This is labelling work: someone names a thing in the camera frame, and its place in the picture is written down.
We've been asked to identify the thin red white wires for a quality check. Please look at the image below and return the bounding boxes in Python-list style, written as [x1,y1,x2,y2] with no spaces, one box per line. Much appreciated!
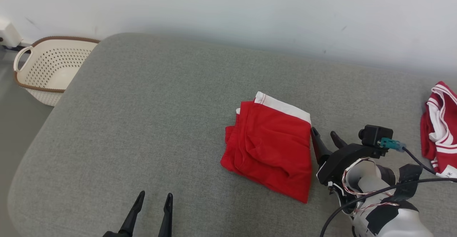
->
[327,157,401,213]

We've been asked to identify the red shorts white side stripe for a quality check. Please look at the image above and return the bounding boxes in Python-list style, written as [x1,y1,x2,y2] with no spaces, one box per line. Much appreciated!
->
[220,91,313,204]

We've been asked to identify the white wall box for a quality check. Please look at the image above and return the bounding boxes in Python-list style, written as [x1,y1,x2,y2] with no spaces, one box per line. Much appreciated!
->
[0,17,24,49]

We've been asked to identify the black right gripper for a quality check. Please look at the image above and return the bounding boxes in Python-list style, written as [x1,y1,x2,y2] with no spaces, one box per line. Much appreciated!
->
[310,126,381,195]

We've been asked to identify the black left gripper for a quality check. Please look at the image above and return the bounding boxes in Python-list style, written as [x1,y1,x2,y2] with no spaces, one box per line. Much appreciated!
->
[103,191,174,237]

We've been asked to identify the red basketball jersey white trim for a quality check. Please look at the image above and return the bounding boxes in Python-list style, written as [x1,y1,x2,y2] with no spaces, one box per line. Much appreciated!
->
[420,81,457,175]

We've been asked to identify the white cable label tag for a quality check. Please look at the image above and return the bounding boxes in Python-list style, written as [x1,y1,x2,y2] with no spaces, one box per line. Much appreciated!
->
[436,166,457,181]

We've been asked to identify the black cable with teal connector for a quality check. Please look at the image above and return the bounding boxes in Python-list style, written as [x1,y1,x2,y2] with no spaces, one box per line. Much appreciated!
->
[320,137,457,237]

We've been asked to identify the cream perforated laundry basket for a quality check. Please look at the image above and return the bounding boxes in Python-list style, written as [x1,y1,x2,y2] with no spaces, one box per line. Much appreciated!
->
[13,36,101,107]

